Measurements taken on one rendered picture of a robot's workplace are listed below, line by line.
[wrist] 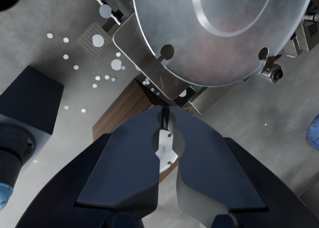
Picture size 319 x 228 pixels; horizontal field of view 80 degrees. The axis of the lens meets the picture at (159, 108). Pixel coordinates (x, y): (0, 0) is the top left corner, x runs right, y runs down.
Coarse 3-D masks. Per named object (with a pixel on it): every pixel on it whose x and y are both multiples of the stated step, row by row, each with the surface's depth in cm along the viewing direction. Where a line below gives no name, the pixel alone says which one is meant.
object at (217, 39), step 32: (160, 0) 24; (192, 0) 25; (224, 0) 26; (256, 0) 28; (288, 0) 30; (160, 32) 26; (192, 32) 27; (224, 32) 28; (256, 32) 31; (288, 32) 33; (192, 64) 30; (224, 64) 32; (256, 64) 34
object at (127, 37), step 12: (132, 12) 24; (120, 24) 25; (132, 24) 24; (120, 36) 25; (132, 36) 25; (120, 48) 25; (132, 48) 26; (144, 48) 26; (168, 48) 28; (132, 60) 27; (144, 60) 27; (156, 60) 28; (144, 72) 28; (156, 72) 29; (168, 72) 29; (156, 84) 30; (168, 84) 30; (180, 84) 31; (168, 96) 31
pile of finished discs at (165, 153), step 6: (162, 132) 90; (168, 132) 91; (162, 138) 92; (168, 138) 93; (162, 144) 94; (168, 144) 95; (162, 150) 95; (168, 150) 97; (162, 156) 97; (168, 156) 99; (174, 156) 100; (162, 162) 99; (162, 168) 101
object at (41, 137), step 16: (16, 80) 74; (32, 80) 82; (48, 80) 93; (0, 96) 60; (16, 96) 66; (32, 96) 72; (48, 96) 81; (0, 112) 55; (16, 112) 60; (32, 112) 65; (48, 112) 71; (32, 128) 60; (48, 128) 64; (32, 160) 65
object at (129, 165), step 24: (144, 120) 11; (120, 144) 9; (144, 144) 9; (96, 168) 7; (120, 168) 8; (144, 168) 8; (96, 192) 7; (120, 192) 7; (144, 192) 7; (144, 216) 7
